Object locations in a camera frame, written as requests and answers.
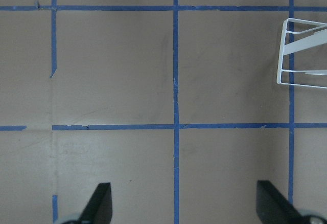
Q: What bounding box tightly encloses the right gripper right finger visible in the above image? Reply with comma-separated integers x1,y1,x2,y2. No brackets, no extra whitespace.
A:
256,180,302,224

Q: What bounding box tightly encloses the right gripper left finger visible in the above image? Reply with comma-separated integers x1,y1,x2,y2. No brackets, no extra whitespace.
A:
77,183,113,224

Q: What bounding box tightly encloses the white wire cup rack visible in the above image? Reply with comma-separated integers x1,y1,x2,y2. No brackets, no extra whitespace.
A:
276,18,326,89

